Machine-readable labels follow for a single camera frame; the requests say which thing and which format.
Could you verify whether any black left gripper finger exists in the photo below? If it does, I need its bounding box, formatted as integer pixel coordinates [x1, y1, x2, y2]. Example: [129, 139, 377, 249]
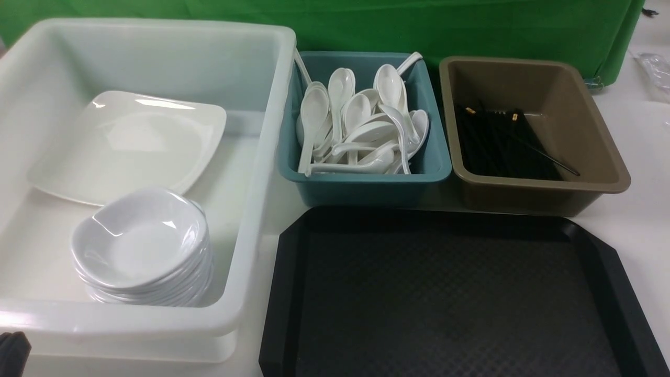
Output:
[1, 331, 31, 377]

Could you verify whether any large white square plate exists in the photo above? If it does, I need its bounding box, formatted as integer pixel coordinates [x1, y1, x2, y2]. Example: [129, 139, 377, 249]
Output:
[27, 91, 227, 207]

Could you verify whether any black chopstick gold band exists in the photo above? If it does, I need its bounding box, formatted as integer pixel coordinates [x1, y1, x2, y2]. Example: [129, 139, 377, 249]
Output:
[509, 134, 581, 176]

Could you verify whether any white soup spoon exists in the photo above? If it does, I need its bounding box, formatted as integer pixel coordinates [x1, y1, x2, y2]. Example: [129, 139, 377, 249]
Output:
[327, 68, 355, 144]
[373, 64, 421, 154]
[298, 82, 330, 175]
[378, 104, 422, 175]

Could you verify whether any stack of white bowls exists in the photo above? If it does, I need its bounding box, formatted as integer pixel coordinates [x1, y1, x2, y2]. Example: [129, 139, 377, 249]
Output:
[70, 188, 215, 307]

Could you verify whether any large white plastic tub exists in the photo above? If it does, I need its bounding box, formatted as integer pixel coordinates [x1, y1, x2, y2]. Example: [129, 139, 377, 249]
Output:
[2, 18, 295, 363]

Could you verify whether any black serving tray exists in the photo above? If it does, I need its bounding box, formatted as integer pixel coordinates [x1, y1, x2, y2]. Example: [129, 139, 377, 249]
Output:
[259, 207, 668, 376]

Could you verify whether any teal plastic bin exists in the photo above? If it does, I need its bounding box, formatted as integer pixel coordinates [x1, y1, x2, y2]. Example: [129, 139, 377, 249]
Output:
[276, 51, 452, 207]

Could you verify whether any pile of black chopsticks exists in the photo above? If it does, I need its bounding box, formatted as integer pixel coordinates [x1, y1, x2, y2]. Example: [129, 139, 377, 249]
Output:
[454, 104, 563, 181]

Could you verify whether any brown plastic bin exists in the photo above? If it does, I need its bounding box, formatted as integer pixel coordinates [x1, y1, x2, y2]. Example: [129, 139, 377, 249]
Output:
[439, 57, 630, 217]

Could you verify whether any green cloth backdrop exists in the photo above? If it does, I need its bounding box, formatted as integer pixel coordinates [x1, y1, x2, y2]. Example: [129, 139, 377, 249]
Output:
[1, 1, 644, 85]

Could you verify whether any clear plastic bag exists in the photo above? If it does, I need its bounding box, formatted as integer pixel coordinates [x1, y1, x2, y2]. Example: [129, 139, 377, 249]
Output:
[634, 52, 669, 103]

